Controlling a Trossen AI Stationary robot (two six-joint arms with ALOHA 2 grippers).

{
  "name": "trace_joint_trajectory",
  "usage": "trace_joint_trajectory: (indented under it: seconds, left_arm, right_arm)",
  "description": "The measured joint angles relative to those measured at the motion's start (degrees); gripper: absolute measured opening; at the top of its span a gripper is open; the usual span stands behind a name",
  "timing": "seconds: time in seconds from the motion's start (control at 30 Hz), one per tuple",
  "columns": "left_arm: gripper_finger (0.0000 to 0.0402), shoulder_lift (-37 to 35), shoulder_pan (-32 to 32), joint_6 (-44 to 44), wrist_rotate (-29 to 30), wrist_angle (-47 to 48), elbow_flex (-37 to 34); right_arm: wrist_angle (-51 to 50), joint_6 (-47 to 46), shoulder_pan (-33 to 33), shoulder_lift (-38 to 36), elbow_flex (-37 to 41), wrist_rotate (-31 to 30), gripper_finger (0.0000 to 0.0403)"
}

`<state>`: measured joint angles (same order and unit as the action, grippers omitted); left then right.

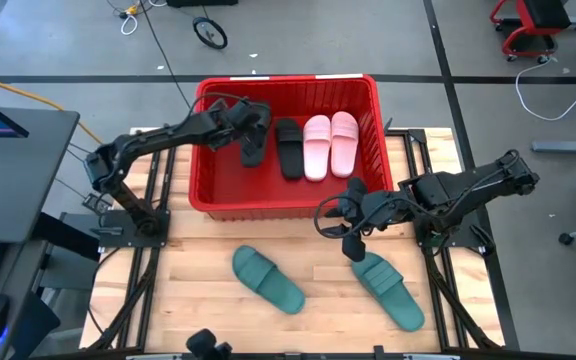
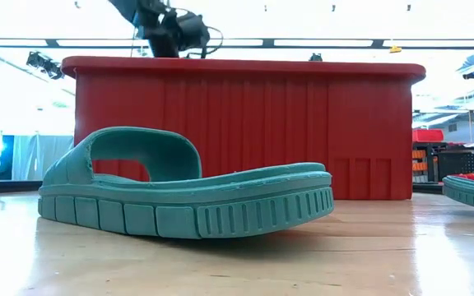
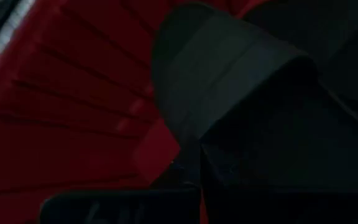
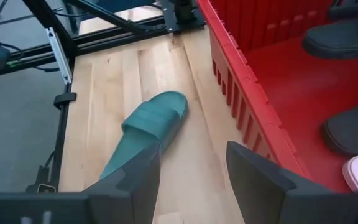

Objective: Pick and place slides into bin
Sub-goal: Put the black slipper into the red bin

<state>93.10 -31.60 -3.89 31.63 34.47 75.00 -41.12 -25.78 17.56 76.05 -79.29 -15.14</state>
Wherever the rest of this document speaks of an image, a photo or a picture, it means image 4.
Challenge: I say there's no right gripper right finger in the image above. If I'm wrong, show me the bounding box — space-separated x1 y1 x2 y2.
226 141 358 224

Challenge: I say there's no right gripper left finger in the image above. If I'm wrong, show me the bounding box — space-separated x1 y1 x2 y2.
82 142 163 224

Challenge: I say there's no green slide sandal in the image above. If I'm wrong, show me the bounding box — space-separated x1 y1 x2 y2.
99 90 188 180

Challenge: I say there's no black slide sandal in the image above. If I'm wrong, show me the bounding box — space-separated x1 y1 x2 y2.
301 0 358 60
321 96 358 157

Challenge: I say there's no red plastic bin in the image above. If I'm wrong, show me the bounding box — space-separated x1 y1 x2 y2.
196 0 358 194

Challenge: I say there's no black frame clamp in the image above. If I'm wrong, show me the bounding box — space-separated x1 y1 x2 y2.
53 91 78 110

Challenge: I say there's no silver frame bracket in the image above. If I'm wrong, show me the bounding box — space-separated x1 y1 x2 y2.
46 27 73 85

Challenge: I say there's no black aluminium table frame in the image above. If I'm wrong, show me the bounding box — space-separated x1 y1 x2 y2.
0 0 206 194

